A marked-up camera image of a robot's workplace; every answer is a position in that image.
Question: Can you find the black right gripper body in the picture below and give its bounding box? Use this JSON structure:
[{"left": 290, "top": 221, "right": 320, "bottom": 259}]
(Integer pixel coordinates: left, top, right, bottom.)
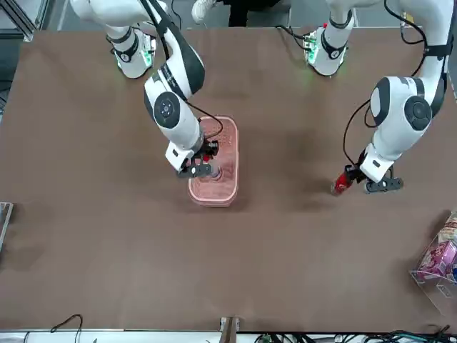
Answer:
[{"left": 195, "top": 140, "right": 219, "bottom": 162}]

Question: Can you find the pink plastic basket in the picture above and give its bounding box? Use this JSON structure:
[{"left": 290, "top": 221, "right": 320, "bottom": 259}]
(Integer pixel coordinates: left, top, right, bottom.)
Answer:
[{"left": 188, "top": 114, "right": 239, "bottom": 208}]

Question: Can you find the beige snack packet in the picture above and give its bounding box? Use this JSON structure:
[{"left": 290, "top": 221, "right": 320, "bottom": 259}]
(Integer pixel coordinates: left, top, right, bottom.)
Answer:
[{"left": 437, "top": 211, "right": 457, "bottom": 244}]

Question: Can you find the pink snack packet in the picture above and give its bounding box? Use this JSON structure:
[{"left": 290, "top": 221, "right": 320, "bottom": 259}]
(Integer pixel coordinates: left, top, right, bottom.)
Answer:
[{"left": 418, "top": 239, "right": 457, "bottom": 283}]

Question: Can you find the clear acrylic shelf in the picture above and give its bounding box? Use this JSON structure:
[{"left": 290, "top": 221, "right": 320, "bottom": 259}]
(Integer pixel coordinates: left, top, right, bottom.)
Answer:
[{"left": 408, "top": 210, "right": 457, "bottom": 315}]

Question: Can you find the person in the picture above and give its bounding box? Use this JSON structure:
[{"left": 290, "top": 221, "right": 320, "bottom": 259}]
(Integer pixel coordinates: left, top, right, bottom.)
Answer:
[{"left": 191, "top": 0, "right": 292, "bottom": 29}]

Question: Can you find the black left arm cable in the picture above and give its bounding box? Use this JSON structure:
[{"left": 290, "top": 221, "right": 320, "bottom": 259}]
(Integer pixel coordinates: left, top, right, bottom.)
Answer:
[{"left": 343, "top": 0, "right": 447, "bottom": 169}]

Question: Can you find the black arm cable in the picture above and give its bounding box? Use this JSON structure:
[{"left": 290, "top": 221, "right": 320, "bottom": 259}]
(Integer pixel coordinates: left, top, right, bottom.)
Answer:
[
  {"left": 343, "top": 0, "right": 447, "bottom": 169},
  {"left": 139, "top": 0, "right": 224, "bottom": 144}
]

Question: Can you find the black left wrist camera bar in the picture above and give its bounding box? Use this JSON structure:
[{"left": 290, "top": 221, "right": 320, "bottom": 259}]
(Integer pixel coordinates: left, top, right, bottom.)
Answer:
[{"left": 363, "top": 164, "right": 404, "bottom": 194}]

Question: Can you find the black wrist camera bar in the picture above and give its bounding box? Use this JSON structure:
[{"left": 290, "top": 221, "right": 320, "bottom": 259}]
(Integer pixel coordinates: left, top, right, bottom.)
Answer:
[
  {"left": 176, "top": 163, "right": 212, "bottom": 179},
  {"left": 363, "top": 164, "right": 404, "bottom": 194}
]

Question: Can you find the black right wrist camera bar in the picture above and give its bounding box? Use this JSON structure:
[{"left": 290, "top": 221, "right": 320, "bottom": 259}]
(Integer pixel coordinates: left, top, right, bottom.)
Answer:
[{"left": 176, "top": 163, "right": 212, "bottom": 179}]

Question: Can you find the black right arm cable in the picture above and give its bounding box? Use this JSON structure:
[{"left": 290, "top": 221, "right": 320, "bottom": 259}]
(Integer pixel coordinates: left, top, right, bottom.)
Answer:
[{"left": 139, "top": 0, "right": 224, "bottom": 144}]

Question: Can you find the thin black cable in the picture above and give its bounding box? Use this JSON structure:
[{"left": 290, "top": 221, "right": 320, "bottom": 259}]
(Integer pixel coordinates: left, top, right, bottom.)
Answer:
[
  {"left": 49, "top": 314, "right": 84, "bottom": 343},
  {"left": 170, "top": 0, "right": 183, "bottom": 29},
  {"left": 387, "top": 323, "right": 451, "bottom": 343}
]

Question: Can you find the brown metal table bracket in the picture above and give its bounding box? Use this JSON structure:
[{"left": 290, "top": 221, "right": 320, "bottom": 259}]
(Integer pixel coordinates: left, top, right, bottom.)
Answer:
[{"left": 219, "top": 316, "right": 241, "bottom": 343}]

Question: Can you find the white table rail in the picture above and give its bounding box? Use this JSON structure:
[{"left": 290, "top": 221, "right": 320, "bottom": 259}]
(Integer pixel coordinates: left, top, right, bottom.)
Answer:
[{"left": 0, "top": 330, "right": 222, "bottom": 343}]

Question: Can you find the grey metal bracket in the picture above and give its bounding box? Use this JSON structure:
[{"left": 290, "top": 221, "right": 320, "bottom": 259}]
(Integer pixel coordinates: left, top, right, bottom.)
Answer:
[{"left": 0, "top": 202, "right": 14, "bottom": 259}]

